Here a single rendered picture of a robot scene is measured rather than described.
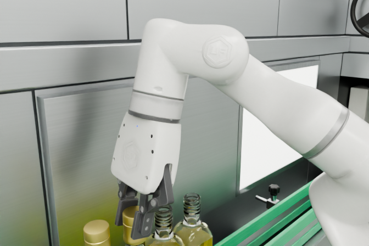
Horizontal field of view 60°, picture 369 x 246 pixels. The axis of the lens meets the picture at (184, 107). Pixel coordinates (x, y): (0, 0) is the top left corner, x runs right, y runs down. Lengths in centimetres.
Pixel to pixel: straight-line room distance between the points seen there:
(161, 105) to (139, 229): 18
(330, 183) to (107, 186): 36
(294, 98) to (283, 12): 55
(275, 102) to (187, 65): 15
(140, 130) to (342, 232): 30
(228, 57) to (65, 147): 30
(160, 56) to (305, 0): 74
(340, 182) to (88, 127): 38
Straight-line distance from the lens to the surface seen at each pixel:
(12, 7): 53
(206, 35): 41
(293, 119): 44
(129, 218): 48
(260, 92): 50
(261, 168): 97
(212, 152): 77
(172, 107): 43
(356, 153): 44
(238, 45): 40
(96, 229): 47
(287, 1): 101
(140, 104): 43
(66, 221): 60
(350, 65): 140
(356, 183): 45
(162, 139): 42
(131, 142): 45
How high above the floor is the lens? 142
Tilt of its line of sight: 14 degrees down
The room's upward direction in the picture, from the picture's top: straight up
